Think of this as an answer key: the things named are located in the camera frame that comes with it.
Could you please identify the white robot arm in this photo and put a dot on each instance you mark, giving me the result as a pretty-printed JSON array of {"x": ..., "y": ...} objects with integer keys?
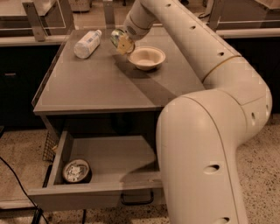
[{"x": 198, "y": 133}]

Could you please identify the dark counter with cabinets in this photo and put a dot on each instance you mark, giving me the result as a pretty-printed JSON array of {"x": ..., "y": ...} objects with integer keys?
[{"x": 22, "y": 69}]

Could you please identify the black drawer handle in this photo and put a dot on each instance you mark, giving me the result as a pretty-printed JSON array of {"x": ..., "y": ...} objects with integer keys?
[{"x": 137, "y": 197}]

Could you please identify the white bowl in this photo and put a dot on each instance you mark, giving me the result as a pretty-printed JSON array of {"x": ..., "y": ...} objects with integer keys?
[{"x": 146, "y": 58}]

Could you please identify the round tin in drawer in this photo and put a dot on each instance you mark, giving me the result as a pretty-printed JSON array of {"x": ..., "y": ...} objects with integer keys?
[{"x": 77, "y": 171}]

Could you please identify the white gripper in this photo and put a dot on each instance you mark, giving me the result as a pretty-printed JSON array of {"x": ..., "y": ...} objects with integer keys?
[{"x": 131, "y": 30}]

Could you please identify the white plastic bottle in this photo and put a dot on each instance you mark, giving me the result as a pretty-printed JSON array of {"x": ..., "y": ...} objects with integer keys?
[{"x": 87, "y": 44}]

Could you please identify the grey cabinet table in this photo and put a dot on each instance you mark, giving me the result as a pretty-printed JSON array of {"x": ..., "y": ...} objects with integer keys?
[{"x": 106, "y": 97}]

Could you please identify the open grey top drawer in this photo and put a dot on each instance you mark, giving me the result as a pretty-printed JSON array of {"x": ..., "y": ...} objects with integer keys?
[{"x": 118, "y": 164}]

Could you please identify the green soda can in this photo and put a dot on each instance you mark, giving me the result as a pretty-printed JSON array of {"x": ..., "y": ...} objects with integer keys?
[{"x": 115, "y": 38}]

